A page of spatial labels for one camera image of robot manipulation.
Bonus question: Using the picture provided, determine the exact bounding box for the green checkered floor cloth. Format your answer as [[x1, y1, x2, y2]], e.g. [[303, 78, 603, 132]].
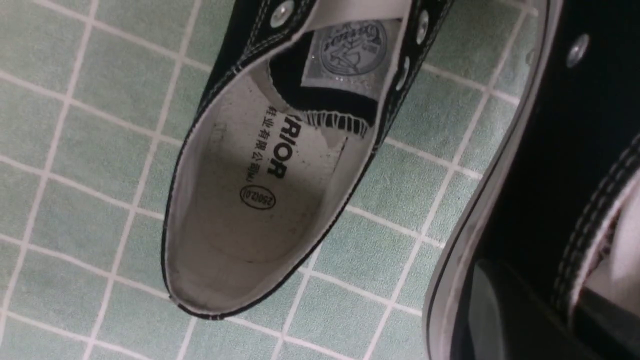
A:
[[0, 0, 538, 360]]

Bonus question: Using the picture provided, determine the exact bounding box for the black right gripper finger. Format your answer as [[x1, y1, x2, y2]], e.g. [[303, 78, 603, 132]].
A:
[[462, 259, 599, 360]]

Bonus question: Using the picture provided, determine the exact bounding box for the black canvas sneaker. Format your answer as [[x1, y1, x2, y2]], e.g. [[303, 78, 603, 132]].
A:
[[422, 0, 639, 360], [161, 0, 453, 321]]

